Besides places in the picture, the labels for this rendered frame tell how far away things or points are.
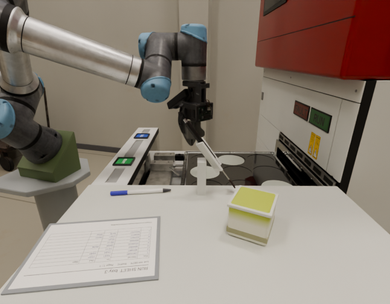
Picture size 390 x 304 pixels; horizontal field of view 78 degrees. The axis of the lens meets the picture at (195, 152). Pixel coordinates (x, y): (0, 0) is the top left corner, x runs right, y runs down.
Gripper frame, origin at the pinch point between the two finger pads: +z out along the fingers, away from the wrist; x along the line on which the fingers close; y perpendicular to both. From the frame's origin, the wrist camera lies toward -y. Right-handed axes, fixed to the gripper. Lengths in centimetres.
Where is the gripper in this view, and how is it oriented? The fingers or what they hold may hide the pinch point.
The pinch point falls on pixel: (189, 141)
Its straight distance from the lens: 82.2
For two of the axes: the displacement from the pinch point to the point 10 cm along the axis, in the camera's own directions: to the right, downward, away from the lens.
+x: 7.6, -2.4, 6.0
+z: 0.0, 9.3, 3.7
